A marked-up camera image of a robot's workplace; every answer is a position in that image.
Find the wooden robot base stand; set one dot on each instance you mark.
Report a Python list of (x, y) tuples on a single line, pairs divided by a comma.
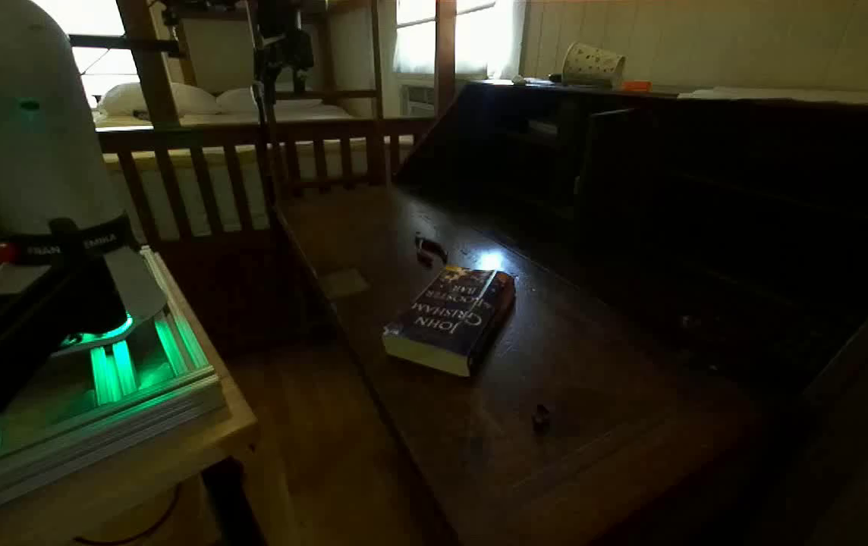
[(148, 403)]

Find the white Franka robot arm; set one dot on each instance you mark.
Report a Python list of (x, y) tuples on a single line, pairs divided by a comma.
[(28, 131)]

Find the small dark desk knob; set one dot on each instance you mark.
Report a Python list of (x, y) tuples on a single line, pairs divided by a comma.
[(541, 418)]

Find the dark wooden secretary desk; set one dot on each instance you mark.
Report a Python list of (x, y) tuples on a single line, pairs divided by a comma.
[(575, 382)]

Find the wooden bed railing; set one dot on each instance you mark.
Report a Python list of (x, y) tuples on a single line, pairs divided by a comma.
[(200, 135)]

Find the small orange item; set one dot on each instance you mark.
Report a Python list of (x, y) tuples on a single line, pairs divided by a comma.
[(639, 86)]

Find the white pillow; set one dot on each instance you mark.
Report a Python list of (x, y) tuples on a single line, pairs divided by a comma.
[(178, 98)]

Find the white paper sheet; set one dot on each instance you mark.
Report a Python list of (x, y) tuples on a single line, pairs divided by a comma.
[(800, 94)]

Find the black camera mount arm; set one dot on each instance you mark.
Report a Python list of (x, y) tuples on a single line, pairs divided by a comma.
[(283, 47)]

